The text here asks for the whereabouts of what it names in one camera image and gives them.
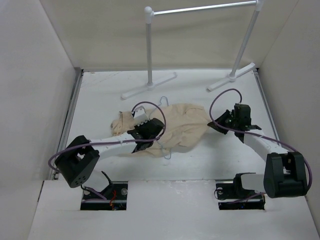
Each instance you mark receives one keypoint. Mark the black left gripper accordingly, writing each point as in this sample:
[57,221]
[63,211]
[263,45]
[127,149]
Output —
[138,128]

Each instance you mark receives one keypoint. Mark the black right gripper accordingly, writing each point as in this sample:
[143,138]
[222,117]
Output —
[227,114]

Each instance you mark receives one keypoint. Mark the beige trousers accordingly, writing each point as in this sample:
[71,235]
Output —
[186,123]

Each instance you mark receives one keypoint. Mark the light blue clothes hanger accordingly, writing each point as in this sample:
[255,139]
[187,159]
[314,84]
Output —
[160,150]

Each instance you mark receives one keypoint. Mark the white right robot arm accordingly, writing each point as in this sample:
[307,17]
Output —
[284,174]

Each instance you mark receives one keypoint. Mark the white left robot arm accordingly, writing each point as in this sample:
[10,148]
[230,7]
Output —
[77,162]

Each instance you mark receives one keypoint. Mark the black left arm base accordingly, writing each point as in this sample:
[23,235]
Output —
[113,197]

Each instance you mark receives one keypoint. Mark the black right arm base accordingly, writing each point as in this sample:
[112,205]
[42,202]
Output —
[232,196]

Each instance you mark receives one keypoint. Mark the white clothes rack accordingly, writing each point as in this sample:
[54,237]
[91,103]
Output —
[197,37]

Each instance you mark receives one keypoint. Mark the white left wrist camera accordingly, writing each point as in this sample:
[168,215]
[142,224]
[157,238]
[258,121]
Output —
[140,116]

